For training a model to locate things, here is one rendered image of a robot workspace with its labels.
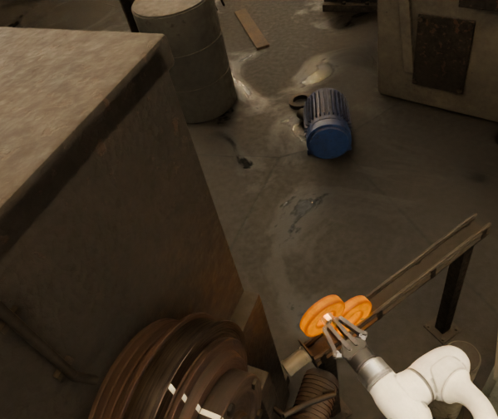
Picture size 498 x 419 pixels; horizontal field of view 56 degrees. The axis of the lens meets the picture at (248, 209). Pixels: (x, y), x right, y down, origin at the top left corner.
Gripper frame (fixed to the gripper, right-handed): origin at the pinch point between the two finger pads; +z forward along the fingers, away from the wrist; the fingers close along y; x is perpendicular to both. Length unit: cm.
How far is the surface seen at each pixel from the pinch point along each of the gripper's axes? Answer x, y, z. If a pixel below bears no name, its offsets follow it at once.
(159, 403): 51, -49, -18
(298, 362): -15.5, -12.5, -2.5
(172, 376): 51, -45, -15
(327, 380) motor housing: -31.9, -5.4, -7.6
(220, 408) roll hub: 42, -40, -22
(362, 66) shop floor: -94, 189, 195
